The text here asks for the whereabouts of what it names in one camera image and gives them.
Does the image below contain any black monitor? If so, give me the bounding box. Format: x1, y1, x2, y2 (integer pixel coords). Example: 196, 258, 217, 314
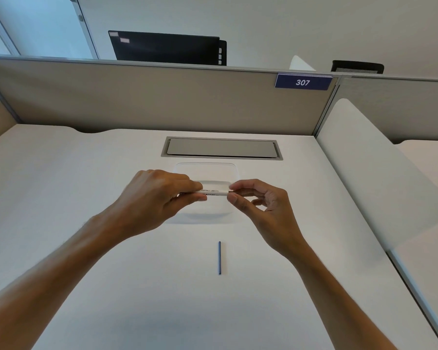
108, 30, 228, 66

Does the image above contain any blue number sign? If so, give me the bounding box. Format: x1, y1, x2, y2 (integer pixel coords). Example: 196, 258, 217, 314
274, 73, 333, 91

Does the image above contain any white marker pen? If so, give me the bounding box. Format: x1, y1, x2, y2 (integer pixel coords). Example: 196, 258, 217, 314
179, 187, 238, 197

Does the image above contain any person's left forearm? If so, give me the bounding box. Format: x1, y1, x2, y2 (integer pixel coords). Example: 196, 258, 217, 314
0, 212, 132, 350

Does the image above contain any white rounded side divider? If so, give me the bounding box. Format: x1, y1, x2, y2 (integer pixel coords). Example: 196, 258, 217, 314
315, 98, 438, 253

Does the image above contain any grey window frame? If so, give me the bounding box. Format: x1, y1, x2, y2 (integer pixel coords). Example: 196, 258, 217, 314
67, 0, 100, 60

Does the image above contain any person's right hand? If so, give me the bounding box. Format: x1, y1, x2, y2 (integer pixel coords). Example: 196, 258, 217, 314
228, 179, 309, 260

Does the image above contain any beige desk partition panel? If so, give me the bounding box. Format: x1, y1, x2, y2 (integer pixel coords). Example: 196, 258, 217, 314
0, 54, 339, 137

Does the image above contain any grey desk cable hatch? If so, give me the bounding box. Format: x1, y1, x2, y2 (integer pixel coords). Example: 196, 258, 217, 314
160, 136, 284, 162

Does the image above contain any person's left hand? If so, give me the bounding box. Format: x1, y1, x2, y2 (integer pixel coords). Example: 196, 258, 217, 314
113, 169, 209, 241

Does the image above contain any clear plastic tray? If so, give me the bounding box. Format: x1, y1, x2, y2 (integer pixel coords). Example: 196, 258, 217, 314
171, 162, 240, 220

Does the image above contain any beige neighbouring partition panel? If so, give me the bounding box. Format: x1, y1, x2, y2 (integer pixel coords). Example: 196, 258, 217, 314
335, 76, 438, 145

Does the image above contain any person's right forearm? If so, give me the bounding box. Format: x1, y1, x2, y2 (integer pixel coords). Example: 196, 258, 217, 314
277, 243, 403, 350

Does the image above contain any black chair back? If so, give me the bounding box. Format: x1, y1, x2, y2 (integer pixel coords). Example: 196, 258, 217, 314
331, 60, 385, 75

